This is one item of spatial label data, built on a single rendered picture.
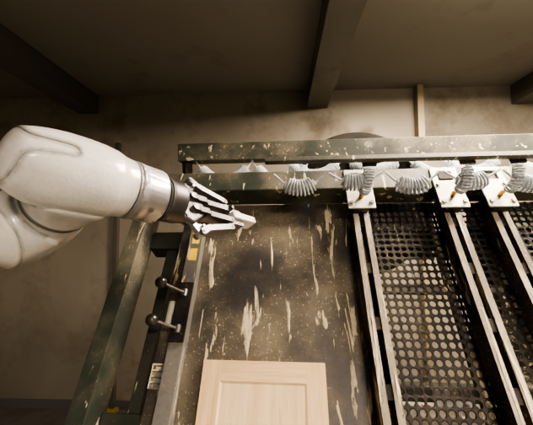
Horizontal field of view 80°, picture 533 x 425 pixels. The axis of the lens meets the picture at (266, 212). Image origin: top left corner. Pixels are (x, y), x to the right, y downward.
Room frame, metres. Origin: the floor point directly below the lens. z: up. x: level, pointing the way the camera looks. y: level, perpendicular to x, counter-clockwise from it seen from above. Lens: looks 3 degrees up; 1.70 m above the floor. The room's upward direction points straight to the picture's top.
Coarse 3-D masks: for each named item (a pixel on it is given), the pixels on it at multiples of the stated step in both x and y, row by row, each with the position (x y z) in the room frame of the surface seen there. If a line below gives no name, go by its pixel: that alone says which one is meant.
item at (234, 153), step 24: (192, 144) 1.78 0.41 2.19; (216, 144) 1.77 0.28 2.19; (240, 144) 1.76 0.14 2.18; (264, 144) 1.75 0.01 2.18; (288, 144) 1.74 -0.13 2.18; (312, 144) 1.73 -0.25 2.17; (336, 144) 1.71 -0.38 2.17; (360, 144) 1.70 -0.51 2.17; (384, 144) 1.69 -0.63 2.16; (408, 144) 1.68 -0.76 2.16; (432, 144) 1.67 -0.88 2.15; (456, 144) 1.66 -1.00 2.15; (480, 144) 1.65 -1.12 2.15; (504, 144) 1.64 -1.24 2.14; (528, 144) 1.63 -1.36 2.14
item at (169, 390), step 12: (204, 240) 1.26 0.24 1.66; (192, 264) 1.18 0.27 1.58; (192, 276) 1.15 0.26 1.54; (192, 300) 1.12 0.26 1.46; (192, 312) 1.12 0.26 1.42; (168, 348) 1.03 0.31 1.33; (180, 348) 1.02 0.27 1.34; (168, 360) 1.01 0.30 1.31; (180, 360) 1.01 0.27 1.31; (168, 372) 0.99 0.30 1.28; (180, 372) 1.01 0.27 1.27; (168, 384) 0.97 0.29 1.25; (168, 396) 0.96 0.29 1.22; (156, 408) 0.94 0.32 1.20; (168, 408) 0.94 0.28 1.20; (156, 420) 0.93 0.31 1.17; (168, 420) 0.92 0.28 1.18
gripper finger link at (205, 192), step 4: (188, 180) 0.60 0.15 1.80; (192, 180) 0.61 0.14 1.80; (192, 184) 0.61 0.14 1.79; (196, 184) 0.61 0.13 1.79; (196, 188) 0.61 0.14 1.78; (200, 188) 0.61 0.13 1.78; (204, 188) 0.63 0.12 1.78; (196, 192) 0.62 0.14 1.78; (200, 192) 0.62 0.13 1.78; (204, 192) 0.62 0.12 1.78; (208, 192) 0.63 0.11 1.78; (212, 192) 0.64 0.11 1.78; (208, 196) 0.63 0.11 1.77; (212, 196) 0.64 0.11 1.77; (216, 196) 0.64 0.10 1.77; (220, 196) 0.65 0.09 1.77; (212, 200) 0.64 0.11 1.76; (216, 200) 0.65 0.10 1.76; (220, 200) 0.65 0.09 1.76; (224, 200) 0.66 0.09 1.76; (224, 204) 0.66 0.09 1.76
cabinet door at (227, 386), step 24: (216, 360) 1.02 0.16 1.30; (216, 384) 0.98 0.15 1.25; (240, 384) 0.98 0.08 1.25; (264, 384) 0.98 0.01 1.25; (288, 384) 0.97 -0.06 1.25; (312, 384) 0.96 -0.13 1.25; (216, 408) 0.95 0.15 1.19; (240, 408) 0.95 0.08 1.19; (264, 408) 0.94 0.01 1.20; (288, 408) 0.94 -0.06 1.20; (312, 408) 0.93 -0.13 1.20
